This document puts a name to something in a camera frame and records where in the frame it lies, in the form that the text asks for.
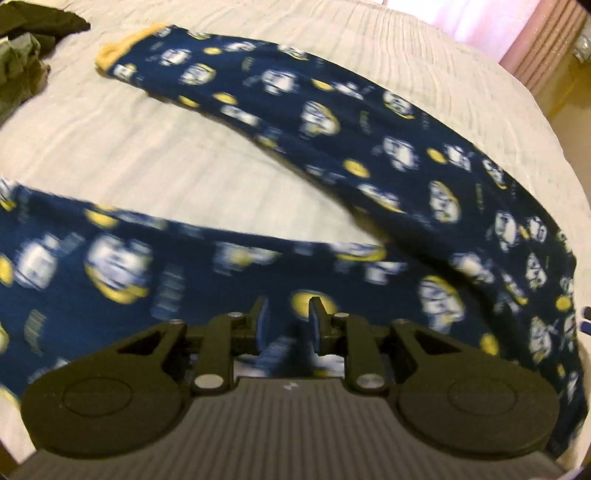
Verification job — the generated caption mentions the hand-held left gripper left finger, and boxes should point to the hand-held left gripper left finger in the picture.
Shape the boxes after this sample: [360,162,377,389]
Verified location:
[109,296,269,396]

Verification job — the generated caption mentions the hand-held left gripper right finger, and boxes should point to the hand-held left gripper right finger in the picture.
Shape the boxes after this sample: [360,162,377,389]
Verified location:
[308,296,468,396]

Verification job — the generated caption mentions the navy printed pajama pants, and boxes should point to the navy printed pajama pants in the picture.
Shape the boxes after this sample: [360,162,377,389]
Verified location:
[0,24,589,460]

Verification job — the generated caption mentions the beige striped bed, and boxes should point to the beige striped bed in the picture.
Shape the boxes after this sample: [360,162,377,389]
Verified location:
[0,0,591,464]

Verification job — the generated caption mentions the white sheer curtain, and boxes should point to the white sheer curtain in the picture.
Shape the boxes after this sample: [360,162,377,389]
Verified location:
[383,0,522,63]

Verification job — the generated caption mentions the olive green garment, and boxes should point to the olive green garment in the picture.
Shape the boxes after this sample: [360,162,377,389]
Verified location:
[0,34,51,124]

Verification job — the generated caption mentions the pink curtain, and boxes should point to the pink curtain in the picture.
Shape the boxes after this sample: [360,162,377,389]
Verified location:
[501,0,588,95]

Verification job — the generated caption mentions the dark green garment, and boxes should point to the dark green garment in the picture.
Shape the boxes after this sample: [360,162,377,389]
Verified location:
[0,0,92,52]

